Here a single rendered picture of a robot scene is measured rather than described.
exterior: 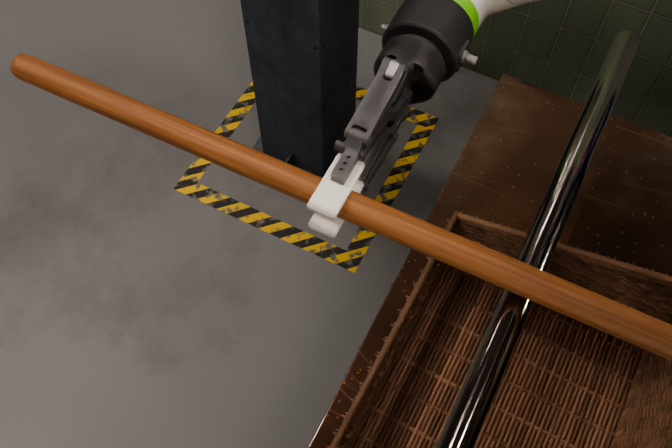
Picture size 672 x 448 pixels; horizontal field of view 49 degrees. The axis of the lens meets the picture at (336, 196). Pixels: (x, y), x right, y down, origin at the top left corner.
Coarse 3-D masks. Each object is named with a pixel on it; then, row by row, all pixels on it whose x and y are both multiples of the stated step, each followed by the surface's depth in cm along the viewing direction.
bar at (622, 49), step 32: (608, 64) 84; (608, 96) 82; (576, 128) 80; (576, 160) 77; (576, 192) 76; (544, 224) 73; (544, 256) 72; (512, 320) 68; (480, 352) 67; (512, 352) 68; (480, 384) 65; (480, 416) 64
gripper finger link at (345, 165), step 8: (352, 128) 71; (352, 136) 71; (360, 136) 71; (352, 144) 71; (360, 144) 71; (344, 152) 72; (352, 152) 72; (344, 160) 71; (352, 160) 71; (336, 168) 71; (344, 168) 71; (352, 168) 72; (336, 176) 70; (344, 176) 70
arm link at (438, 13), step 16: (416, 0) 81; (432, 0) 81; (448, 0) 81; (400, 16) 81; (416, 16) 79; (432, 16) 79; (448, 16) 80; (464, 16) 81; (384, 32) 82; (400, 32) 81; (416, 32) 80; (432, 32) 79; (448, 32) 79; (464, 32) 81; (448, 48) 79; (464, 48) 81; (448, 64) 81
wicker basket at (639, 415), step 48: (480, 240) 127; (432, 288) 133; (480, 288) 133; (624, 288) 117; (432, 336) 129; (480, 336) 128; (528, 336) 129; (576, 336) 129; (384, 384) 124; (432, 384) 124; (528, 384) 124; (576, 384) 124; (624, 384) 124; (384, 432) 120; (432, 432) 120; (480, 432) 120; (528, 432) 120; (576, 432) 120; (624, 432) 119
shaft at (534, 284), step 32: (32, 64) 80; (64, 96) 79; (96, 96) 78; (128, 96) 78; (160, 128) 76; (192, 128) 76; (224, 160) 74; (256, 160) 73; (288, 192) 73; (352, 192) 72; (384, 224) 70; (416, 224) 70; (448, 256) 69; (480, 256) 68; (512, 288) 67; (544, 288) 66; (576, 288) 66; (608, 320) 65; (640, 320) 65
